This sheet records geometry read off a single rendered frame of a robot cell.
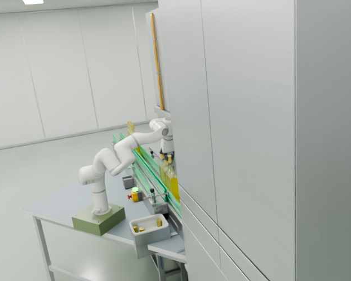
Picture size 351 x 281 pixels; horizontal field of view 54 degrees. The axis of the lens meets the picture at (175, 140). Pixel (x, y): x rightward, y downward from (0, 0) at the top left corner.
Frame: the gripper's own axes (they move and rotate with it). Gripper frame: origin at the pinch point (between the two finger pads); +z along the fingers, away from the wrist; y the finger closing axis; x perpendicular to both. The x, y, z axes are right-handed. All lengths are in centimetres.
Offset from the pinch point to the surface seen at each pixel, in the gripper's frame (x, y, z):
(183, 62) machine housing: 86, 24, -92
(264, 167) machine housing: 130, 25, -85
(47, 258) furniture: -45, 95, 107
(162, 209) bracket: 13.6, 10.4, 30.7
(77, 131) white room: -545, 34, 258
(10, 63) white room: -589, 140, 99
